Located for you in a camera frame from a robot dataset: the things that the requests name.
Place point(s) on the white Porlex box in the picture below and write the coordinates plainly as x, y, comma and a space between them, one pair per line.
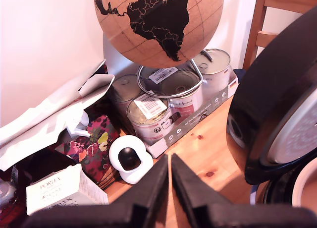
54, 195

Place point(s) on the white tissue paper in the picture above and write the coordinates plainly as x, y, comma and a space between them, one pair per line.
79, 124

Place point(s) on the white round security camera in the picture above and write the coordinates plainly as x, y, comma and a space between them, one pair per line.
116, 148

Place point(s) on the tin can with red label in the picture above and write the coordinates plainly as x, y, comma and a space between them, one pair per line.
183, 104

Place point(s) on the grey cardboard can tray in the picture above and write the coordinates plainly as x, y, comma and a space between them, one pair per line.
198, 120

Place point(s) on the red glass bowl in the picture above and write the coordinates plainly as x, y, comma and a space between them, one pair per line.
12, 213

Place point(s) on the wooden chair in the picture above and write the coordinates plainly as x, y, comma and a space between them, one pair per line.
257, 19

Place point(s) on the tin can with barcode label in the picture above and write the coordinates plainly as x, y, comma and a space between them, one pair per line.
148, 129

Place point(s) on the cork globe with black continents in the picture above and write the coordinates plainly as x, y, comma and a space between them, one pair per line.
148, 52

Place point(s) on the white paper bag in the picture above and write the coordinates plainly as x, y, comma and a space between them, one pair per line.
37, 119

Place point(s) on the cream inner pot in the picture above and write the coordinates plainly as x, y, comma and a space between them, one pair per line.
307, 186

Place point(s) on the black rice cooker lid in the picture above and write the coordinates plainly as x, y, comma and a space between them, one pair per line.
267, 89

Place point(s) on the dark floral gift bag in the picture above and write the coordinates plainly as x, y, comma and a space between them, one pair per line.
99, 129

